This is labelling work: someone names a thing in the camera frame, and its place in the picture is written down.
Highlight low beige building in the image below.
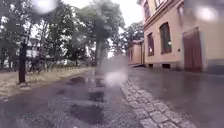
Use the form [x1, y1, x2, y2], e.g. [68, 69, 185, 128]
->
[127, 38, 146, 67]

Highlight row of trees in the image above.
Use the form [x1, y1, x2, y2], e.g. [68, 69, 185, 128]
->
[0, 0, 145, 73]

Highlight cobblestone strip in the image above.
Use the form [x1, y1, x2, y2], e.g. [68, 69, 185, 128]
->
[120, 79, 200, 128]

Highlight large beige building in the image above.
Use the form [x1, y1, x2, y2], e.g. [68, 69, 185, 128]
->
[136, 0, 224, 75]

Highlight dry grass strip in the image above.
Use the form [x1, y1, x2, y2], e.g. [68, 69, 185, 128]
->
[0, 66, 95, 100]

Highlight parked bicycles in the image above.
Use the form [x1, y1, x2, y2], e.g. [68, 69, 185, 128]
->
[27, 54, 48, 73]

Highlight wet gravel path with puddles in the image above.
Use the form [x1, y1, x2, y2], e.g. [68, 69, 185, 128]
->
[0, 67, 145, 128]

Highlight white building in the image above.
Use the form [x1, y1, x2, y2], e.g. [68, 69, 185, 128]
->
[25, 37, 42, 60]

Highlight wet grey asphalt road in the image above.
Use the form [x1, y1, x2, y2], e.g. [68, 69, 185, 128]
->
[127, 65, 224, 128]

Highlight dark pole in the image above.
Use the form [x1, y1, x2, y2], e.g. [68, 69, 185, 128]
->
[17, 32, 30, 85]

